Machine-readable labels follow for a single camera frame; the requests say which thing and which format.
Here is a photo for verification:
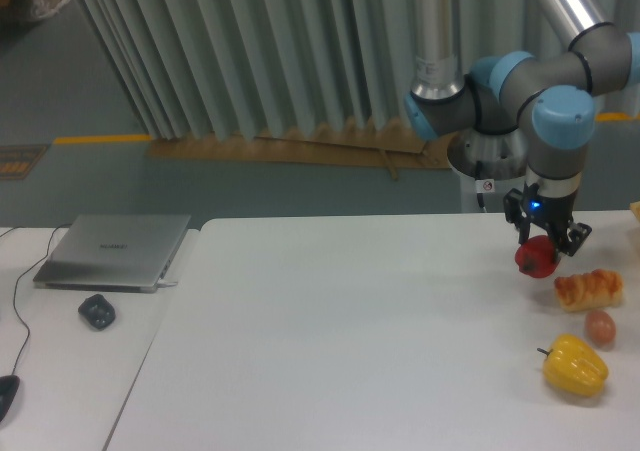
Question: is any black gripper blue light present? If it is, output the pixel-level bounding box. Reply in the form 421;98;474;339
503;184;592;262

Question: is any red bell pepper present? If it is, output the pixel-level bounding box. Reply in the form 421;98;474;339
514;235;559;279

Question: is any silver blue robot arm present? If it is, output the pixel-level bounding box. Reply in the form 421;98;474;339
404;0;639;259

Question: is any wicker basket edge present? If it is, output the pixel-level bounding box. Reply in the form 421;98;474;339
629;201;640;222

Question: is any glazed bread loaf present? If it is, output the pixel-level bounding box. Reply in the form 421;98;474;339
554;269;624;313

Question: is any brown egg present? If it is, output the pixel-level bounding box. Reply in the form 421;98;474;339
585;310;617;346

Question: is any yellow bell pepper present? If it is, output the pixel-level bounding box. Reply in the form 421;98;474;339
537;334;609;398

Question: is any flat brown cardboard sheet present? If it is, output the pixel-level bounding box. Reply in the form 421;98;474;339
147;118;455;180

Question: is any grey folding partition screen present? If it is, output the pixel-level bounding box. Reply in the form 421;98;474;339
63;0;640;138

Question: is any silver closed laptop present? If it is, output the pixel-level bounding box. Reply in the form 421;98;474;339
33;214;191;291

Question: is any black computer mouse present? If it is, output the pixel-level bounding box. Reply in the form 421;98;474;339
0;374;21;421

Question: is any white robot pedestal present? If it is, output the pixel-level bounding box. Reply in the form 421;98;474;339
447;135;531;215

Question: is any black mouse cable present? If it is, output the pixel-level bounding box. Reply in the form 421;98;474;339
0;222;74;378

